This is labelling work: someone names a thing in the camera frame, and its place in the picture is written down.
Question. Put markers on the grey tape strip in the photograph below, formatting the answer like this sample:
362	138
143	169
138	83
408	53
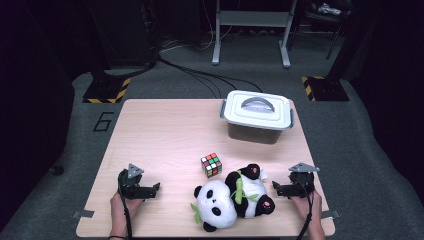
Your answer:
330	214
83	214

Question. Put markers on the small black round object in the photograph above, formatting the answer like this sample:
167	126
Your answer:
57	170

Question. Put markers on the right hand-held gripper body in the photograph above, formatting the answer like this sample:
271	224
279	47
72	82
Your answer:
301	183

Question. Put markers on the colourful puzzle cube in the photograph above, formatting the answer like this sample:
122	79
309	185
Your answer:
211	165

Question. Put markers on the dark chair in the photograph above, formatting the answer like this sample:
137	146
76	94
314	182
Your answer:
328	16

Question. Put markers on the black yellow striped base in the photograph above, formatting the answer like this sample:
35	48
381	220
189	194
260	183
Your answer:
106	90
325	88

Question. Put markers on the person's right hand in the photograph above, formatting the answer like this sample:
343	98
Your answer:
316	213

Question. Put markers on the dark cabinet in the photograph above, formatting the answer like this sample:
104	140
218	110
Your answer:
126	30

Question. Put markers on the grey metal stand frame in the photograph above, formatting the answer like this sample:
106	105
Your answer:
253	18

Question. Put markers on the person's left hand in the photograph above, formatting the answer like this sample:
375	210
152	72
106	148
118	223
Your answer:
120	213

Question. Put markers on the panda plush toy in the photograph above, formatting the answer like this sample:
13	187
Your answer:
233	200

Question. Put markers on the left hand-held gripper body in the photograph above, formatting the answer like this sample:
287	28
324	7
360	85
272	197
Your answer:
130	186

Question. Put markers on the clear plastic storage box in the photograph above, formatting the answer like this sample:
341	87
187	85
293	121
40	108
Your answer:
253	133

